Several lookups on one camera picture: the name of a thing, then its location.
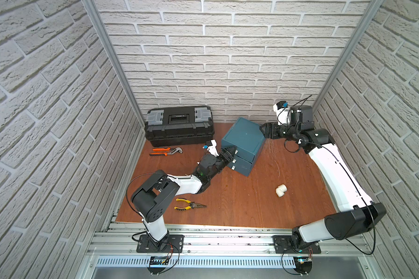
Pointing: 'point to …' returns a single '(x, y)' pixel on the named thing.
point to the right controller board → (303, 265)
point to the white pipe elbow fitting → (280, 190)
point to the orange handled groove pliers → (170, 151)
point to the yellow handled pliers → (191, 204)
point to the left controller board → (157, 264)
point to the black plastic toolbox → (180, 127)
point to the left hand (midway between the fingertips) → (239, 147)
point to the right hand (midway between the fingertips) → (270, 126)
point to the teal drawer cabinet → (248, 139)
